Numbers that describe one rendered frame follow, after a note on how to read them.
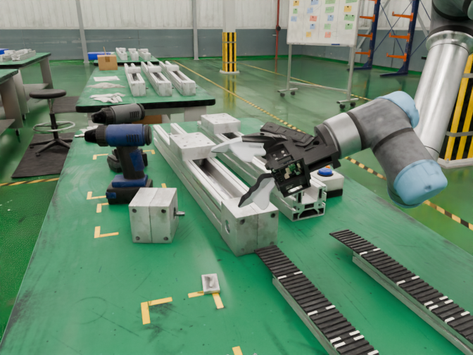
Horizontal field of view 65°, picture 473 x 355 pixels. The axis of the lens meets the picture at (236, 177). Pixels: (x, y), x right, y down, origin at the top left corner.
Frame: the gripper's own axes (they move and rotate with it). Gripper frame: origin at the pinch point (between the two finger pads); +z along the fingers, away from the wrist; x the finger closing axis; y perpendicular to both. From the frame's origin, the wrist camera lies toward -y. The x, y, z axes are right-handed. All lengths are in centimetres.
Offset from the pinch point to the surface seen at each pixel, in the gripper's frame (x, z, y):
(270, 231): 19.4, -4.2, -0.2
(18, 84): 110, 235, -486
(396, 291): 23.5, -21.0, 20.7
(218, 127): 32, -2, -66
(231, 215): 12.6, 2.1, -2.6
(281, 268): 16.7, -3.3, 11.4
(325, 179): 32.8, -24.3, -21.0
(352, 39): 243, -238, -470
